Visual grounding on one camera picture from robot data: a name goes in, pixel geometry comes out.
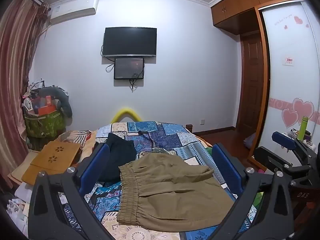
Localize grey neck pillow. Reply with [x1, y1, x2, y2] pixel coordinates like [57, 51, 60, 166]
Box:
[37, 86, 73, 117]

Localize yellow foam tube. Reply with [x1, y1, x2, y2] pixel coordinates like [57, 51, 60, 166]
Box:
[111, 107, 142, 123]

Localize pile of papers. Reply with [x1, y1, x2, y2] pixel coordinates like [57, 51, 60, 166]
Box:
[5, 182, 34, 232]

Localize small black wall monitor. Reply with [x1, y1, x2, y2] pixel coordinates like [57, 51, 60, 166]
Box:
[114, 57, 145, 80]

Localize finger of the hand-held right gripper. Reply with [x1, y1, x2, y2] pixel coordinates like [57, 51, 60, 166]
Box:
[254, 145, 296, 174]
[272, 131, 314, 167]

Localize lilac cloth bundle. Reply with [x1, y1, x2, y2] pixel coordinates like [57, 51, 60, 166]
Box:
[243, 133, 257, 151]

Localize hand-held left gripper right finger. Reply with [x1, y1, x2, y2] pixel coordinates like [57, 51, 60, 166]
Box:
[212, 142, 294, 240]

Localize khaki pants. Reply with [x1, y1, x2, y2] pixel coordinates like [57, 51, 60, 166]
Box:
[116, 152, 238, 232]

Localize blue patchwork blanket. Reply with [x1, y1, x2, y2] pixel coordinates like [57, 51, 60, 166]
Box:
[59, 121, 253, 240]

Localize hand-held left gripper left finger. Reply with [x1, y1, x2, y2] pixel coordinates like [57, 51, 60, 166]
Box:
[28, 142, 118, 240]

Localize wooden lap desk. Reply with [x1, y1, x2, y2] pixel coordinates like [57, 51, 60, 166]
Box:
[21, 141, 82, 187]

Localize black wall television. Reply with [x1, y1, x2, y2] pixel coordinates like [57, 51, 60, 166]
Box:
[102, 27, 157, 58]

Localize orange box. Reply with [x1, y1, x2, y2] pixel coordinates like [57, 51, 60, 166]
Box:
[34, 105, 57, 116]

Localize brown wooden door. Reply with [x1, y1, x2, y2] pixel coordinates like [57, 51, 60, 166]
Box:
[240, 30, 265, 135]

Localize green storage bag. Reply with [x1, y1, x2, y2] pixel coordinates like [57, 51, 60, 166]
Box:
[24, 109, 66, 138]

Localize dark navy pants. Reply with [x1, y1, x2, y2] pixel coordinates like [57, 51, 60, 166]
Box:
[96, 132, 137, 183]

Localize striped pink curtain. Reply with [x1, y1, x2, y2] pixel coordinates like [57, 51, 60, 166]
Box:
[0, 0, 50, 193]

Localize white air conditioner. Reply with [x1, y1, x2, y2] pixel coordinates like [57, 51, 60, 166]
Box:
[49, 0, 99, 25]

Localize green bottle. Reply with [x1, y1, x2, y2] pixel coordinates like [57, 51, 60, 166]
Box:
[297, 116, 310, 140]

